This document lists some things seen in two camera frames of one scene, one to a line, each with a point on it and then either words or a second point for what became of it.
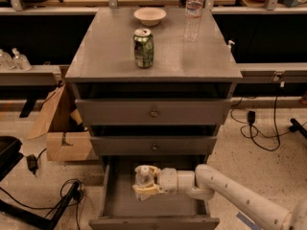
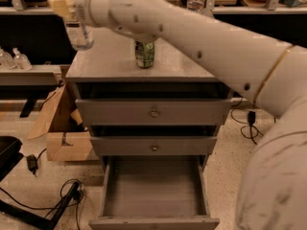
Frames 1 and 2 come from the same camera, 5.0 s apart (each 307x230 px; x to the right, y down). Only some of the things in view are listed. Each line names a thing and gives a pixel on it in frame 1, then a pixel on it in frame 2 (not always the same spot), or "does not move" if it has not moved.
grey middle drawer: [153, 146] does not move
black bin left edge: [10, 154] does not move
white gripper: [168, 180] to [81, 4]
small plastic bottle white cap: [144, 175] to [81, 37]
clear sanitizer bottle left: [7, 61] does not move
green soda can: [143, 48] does not move
